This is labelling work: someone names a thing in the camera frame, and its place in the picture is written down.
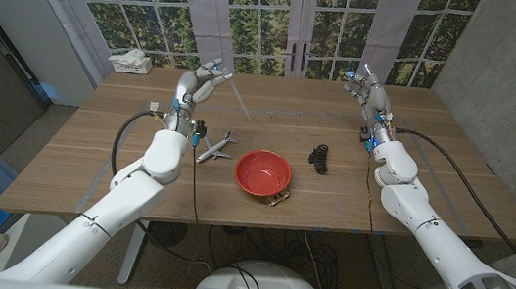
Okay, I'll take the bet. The white tissue box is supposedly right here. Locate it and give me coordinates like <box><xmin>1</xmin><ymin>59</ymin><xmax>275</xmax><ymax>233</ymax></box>
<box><xmin>106</xmin><ymin>44</ymin><xmax>156</xmax><ymax>77</ymax></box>

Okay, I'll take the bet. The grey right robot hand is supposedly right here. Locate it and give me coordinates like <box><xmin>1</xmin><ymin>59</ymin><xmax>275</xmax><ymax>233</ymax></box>
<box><xmin>335</xmin><ymin>61</ymin><xmax>402</xmax><ymax>155</ymax></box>

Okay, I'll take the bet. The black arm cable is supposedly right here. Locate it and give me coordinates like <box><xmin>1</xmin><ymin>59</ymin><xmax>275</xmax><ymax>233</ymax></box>
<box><xmin>375</xmin><ymin>126</ymin><xmax>516</xmax><ymax>289</ymax></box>
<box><xmin>97</xmin><ymin>106</ymin><xmax>230</xmax><ymax>271</ymax></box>

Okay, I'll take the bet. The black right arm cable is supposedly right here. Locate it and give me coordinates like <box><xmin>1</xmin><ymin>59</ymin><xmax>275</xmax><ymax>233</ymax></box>
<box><xmin>375</xmin><ymin>126</ymin><xmax>516</xmax><ymax>289</ymax></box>

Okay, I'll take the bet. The white toy airplane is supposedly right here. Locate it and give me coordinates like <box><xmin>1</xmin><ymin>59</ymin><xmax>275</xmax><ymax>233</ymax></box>
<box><xmin>195</xmin><ymin>125</ymin><xmax>240</xmax><ymax>169</ymax></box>

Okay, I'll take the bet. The black round fan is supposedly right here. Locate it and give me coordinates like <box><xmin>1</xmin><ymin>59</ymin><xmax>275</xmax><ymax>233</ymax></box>
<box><xmin>145</xmin><ymin>218</ymin><xmax>189</xmax><ymax>252</ymax></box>

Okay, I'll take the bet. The grey table leg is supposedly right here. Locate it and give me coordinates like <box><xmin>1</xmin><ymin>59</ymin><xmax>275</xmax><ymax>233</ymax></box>
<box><xmin>360</xmin><ymin>232</ymin><xmax>404</xmax><ymax>289</ymax></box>

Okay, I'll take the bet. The gold toy car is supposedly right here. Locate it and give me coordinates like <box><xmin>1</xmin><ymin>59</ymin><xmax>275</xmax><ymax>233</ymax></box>
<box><xmin>264</xmin><ymin>185</ymin><xmax>292</xmax><ymax>210</ymax></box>

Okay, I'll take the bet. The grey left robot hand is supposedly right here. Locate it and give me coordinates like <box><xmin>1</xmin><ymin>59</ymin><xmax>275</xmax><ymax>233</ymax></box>
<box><xmin>160</xmin><ymin>52</ymin><xmax>237</xmax><ymax>142</ymax></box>

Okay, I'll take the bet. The black hair claw clip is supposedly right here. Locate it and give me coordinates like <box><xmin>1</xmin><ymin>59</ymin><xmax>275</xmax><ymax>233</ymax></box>
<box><xmin>305</xmin><ymin>142</ymin><xmax>333</xmax><ymax>177</ymax></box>

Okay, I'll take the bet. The white table leg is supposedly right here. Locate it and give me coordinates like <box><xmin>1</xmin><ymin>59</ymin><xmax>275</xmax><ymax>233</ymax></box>
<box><xmin>116</xmin><ymin>217</ymin><xmax>151</xmax><ymax>289</ymax></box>

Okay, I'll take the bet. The red bowl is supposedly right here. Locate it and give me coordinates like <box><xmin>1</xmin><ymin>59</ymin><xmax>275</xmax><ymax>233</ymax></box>
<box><xmin>230</xmin><ymin>146</ymin><xmax>296</xmax><ymax>201</ymax></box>

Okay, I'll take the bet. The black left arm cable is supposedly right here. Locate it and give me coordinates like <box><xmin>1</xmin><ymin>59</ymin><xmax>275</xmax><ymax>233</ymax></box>
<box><xmin>97</xmin><ymin>106</ymin><xmax>230</xmax><ymax>271</ymax></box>

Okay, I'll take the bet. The printed window backdrop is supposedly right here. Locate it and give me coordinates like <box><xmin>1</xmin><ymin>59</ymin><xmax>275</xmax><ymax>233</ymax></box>
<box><xmin>41</xmin><ymin>0</ymin><xmax>484</xmax><ymax>106</ymax></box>

